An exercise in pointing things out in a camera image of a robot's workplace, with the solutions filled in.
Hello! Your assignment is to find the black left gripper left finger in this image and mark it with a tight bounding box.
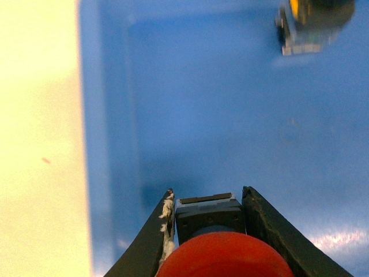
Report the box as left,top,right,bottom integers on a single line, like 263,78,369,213
105,189,175,277

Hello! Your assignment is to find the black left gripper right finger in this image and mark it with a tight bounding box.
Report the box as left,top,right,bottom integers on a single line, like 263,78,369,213
242,186,351,277

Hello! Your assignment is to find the red mushroom push button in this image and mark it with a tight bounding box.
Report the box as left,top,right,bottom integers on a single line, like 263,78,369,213
157,193,293,276

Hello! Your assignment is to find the yellow mushroom push button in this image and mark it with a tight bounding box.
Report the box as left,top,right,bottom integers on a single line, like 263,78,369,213
275,0,355,56

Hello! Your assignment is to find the blue plastic tray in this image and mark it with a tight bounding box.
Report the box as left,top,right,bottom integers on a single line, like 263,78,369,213
79,1,368,276

